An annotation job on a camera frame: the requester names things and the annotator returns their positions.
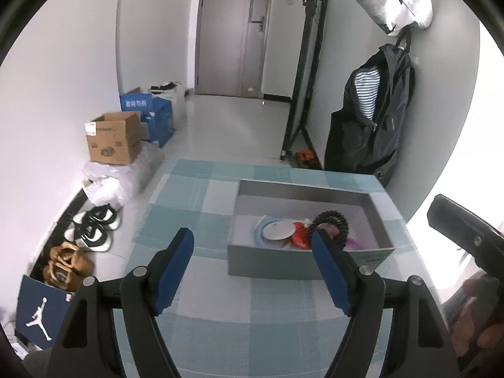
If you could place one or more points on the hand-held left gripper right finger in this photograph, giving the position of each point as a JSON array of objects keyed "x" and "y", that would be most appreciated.
[{"x": 330, "y": 267}]

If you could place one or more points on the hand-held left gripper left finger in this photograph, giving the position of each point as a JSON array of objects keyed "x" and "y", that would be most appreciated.
[{"x": 177, "y": 267}]

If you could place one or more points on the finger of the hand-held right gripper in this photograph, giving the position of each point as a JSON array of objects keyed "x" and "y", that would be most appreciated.
[{"x": 456, "y": 224}]

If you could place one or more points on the grey cardboard box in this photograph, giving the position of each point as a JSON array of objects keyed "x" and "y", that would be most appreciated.
[{"x": 275, "y": 264}]

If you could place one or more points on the person's right hand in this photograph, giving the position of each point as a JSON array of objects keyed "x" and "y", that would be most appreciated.
[{"x": 462, "y": 315}]

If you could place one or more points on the checked teal tablecloth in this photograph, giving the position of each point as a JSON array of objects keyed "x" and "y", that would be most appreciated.
[{"x": 204, "y": 204}]

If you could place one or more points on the light blue round disc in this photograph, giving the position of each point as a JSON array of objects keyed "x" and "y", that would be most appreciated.
[{"x": 260, "y": 236}]

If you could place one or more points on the black white sandal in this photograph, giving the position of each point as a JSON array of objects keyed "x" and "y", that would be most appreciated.
[
  {"x": 98, "y": 216},
  {"x": 88, "y": 238}
]

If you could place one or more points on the brown shoe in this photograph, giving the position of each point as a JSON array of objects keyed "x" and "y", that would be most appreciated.
[
  {"x": 59, "y": 277},
  {"x": 76, "y": 260}
]

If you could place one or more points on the translucent plastic bag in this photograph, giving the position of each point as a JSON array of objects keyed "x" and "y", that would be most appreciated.
[{"x": 130, "y": 173}]

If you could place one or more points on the black jacket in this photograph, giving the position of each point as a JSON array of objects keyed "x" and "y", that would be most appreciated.
[{"x": 378, "y": 141}]

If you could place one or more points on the brown cardboard box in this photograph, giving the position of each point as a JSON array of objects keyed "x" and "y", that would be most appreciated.
[{"x": 114, "y": 141}]

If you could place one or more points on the blue shoe box white figure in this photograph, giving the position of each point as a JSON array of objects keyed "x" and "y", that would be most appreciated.
[{"x": 35, "y": 295}]

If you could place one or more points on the blue cardboard box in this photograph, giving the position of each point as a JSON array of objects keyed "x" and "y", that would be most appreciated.
[{"x": 159, "y": 122}]

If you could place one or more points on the striped shirt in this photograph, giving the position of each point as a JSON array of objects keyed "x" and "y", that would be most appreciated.
[{"x": 366, "y": 94}]

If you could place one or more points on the white plastic bag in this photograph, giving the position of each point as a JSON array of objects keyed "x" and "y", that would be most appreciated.
[{"x": 179, "y": 106}]

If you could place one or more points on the person's dark grey pants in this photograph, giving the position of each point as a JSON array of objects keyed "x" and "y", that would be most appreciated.
[{"x": 37, "y": 364}]

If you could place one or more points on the dark cloth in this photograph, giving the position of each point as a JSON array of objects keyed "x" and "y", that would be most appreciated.
[{"x": 165, "y": 86}]

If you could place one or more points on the black metal rack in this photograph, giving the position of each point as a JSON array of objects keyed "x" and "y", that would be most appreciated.
[{"x": 305, "y": 67}]

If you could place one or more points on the white hanging bag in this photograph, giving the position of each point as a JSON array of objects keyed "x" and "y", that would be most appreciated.
[{"x": 397, "y": 0}]

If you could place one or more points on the grey door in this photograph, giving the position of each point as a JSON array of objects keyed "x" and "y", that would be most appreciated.
[{"x": 228, "y": 31}]

